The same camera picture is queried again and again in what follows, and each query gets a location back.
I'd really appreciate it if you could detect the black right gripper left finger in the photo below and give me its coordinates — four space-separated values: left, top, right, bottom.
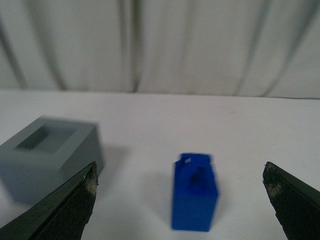
0 162 98 240

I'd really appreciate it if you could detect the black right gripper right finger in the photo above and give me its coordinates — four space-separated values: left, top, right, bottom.
262 161 320 240

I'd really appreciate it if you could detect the blue plastic part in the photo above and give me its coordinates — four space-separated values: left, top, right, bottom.
171 153 219 232

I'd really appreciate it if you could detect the gray square base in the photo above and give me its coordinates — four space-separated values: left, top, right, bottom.
0 117 104 205

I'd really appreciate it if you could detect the white curtain backdrop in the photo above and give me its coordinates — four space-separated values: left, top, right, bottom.
0 0 320 99

